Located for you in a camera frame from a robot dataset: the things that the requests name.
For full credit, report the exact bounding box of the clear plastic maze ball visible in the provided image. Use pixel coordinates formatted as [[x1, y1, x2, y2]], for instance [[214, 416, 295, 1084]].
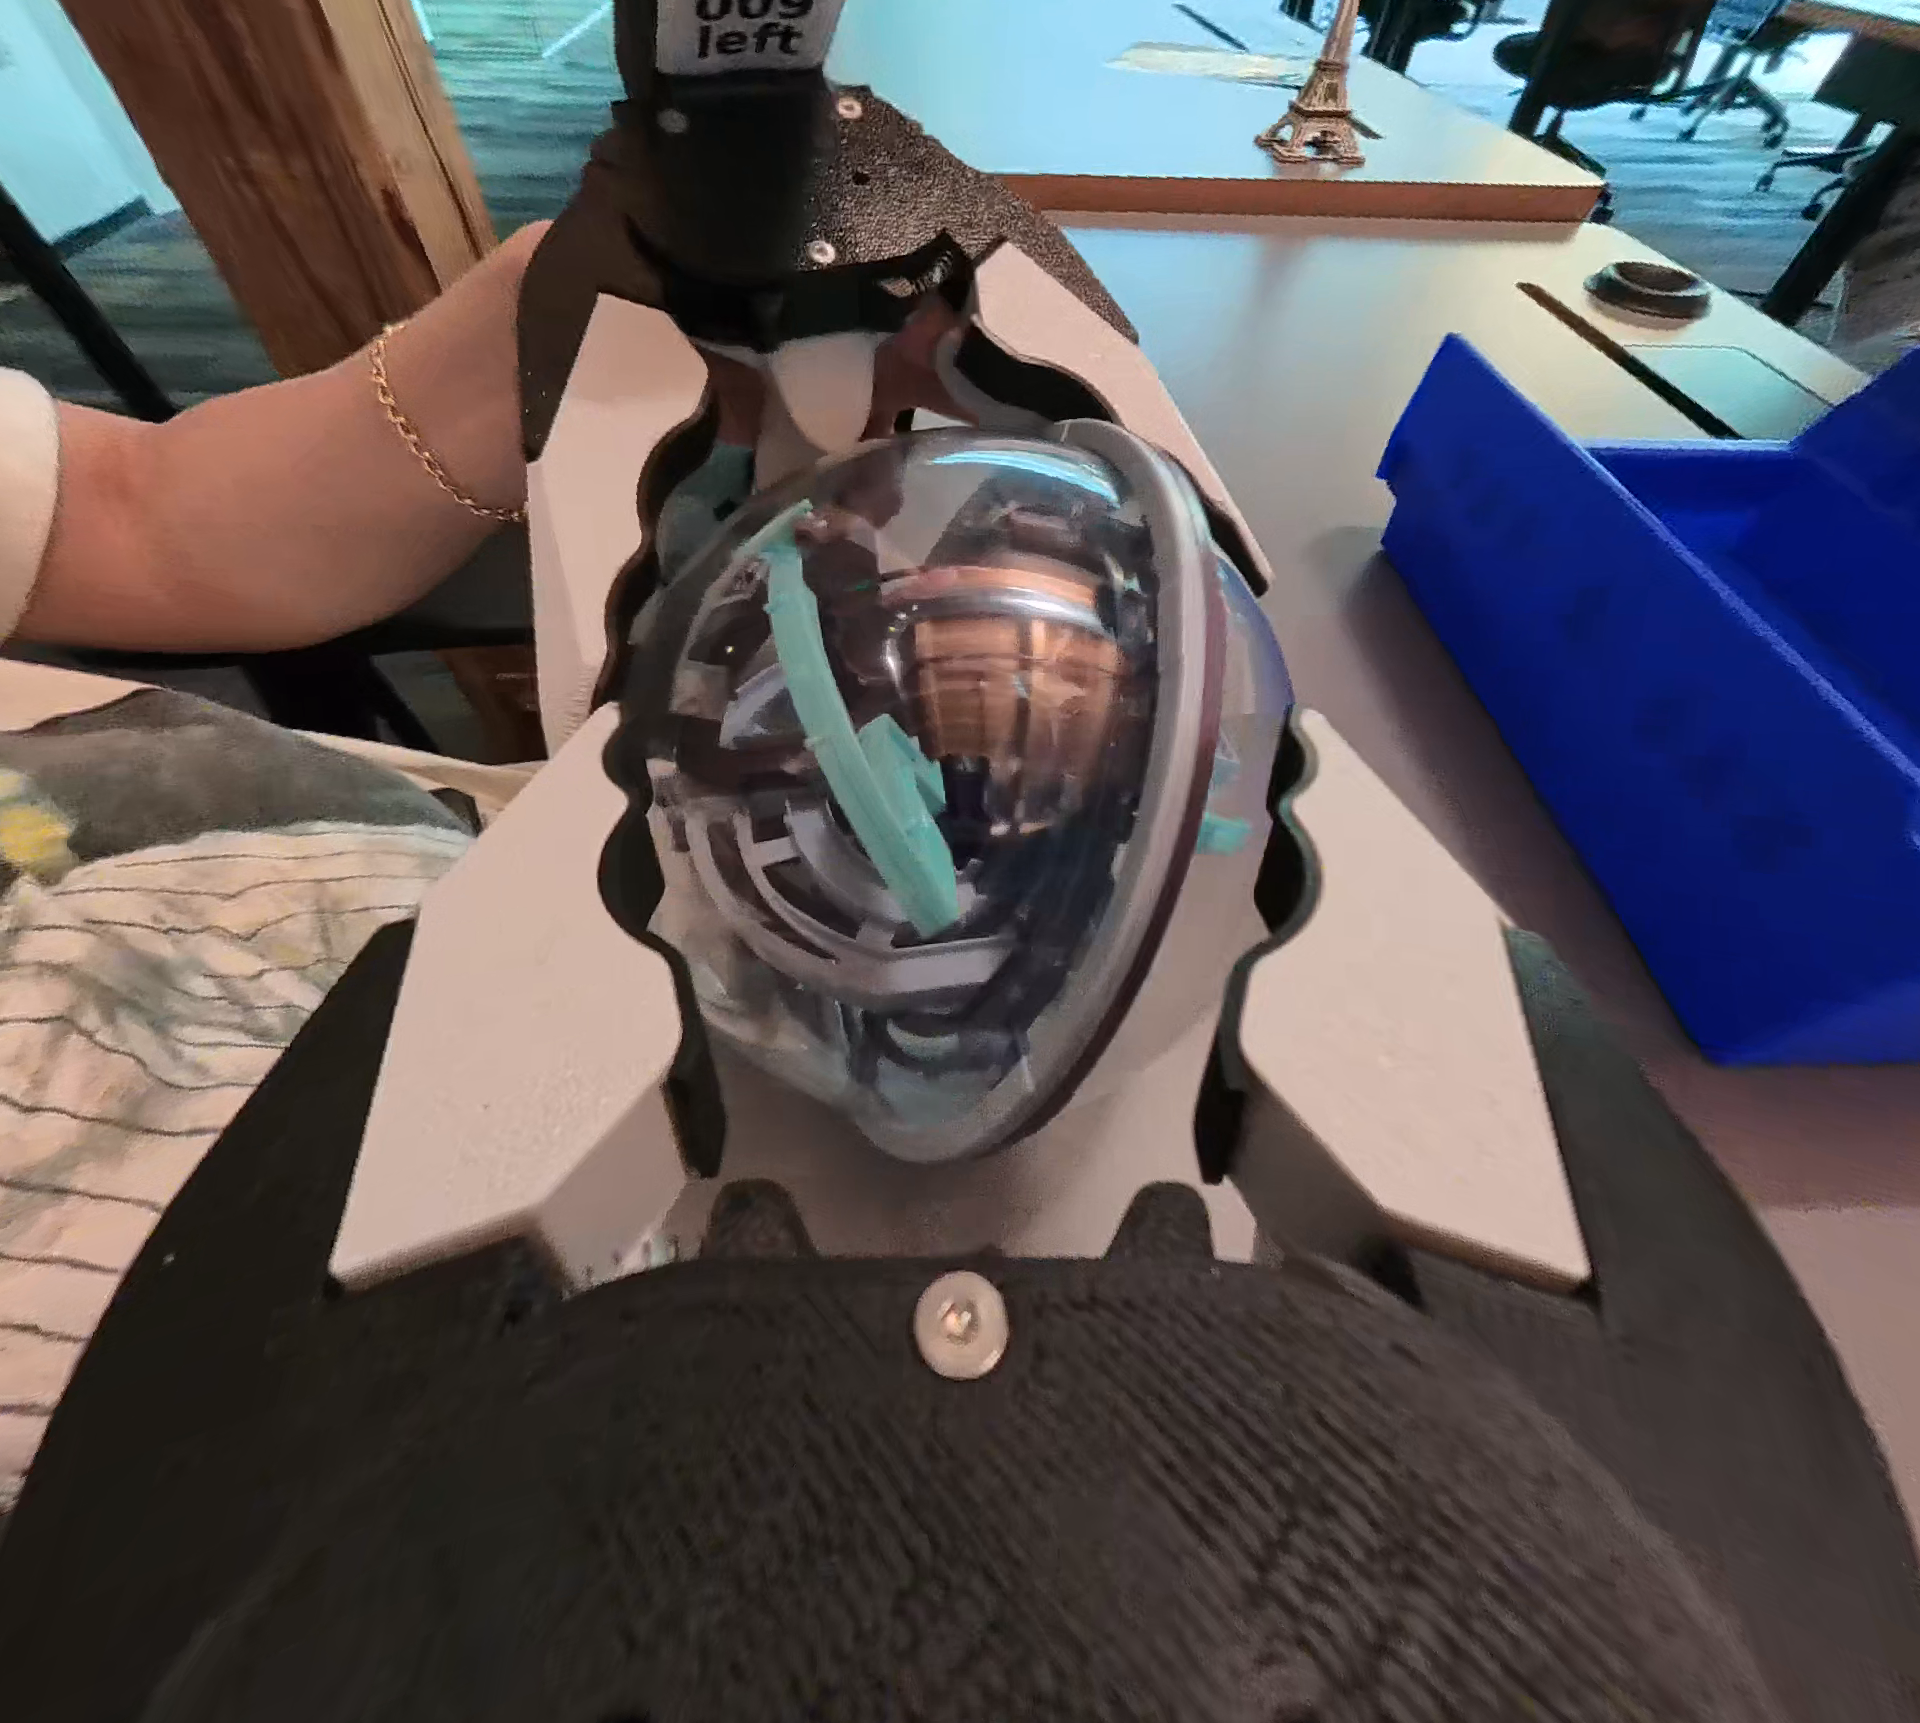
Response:
[[620, 416, 1296, 1160]]

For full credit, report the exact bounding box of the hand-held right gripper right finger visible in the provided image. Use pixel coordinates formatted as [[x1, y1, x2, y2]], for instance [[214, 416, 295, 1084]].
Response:
[[1201, 707, 1595, 1290]]

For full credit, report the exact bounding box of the wooden pillar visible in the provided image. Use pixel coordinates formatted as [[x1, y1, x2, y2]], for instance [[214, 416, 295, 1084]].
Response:
[[0, 0, 502, 384]]

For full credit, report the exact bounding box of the person's left forearm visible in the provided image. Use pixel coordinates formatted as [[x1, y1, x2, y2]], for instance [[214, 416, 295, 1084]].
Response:
[[0, 312, 527, 652]]

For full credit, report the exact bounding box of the person's left hand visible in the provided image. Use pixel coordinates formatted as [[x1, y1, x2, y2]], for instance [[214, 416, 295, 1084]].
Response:
[[393, 221, 554, 507]]

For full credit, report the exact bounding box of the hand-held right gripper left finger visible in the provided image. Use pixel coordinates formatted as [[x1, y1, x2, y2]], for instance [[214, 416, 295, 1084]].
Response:
[[327, 701, 728, 1297]]

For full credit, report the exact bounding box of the bronze tower model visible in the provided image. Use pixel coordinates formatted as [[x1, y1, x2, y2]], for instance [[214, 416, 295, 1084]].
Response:
[[1258, 0, 1374, 168]]

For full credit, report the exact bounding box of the gold chain bracelet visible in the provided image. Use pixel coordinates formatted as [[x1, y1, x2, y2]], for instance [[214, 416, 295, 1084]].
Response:
[[367, 319, 529, 526]]

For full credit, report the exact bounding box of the blue plastic bin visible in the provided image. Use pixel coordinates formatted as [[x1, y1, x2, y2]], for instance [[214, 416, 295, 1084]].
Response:
[[1378, 329, 1920, 1069]]

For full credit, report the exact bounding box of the round black desk grommet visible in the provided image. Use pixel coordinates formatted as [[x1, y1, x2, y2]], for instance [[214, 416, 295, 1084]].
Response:
[[1585, 261, 1713, 322]]

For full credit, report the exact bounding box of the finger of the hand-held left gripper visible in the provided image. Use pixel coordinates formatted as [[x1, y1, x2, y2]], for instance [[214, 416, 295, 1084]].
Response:
[[932, 226, 1276, 596], [527, 290, 728, 747]]

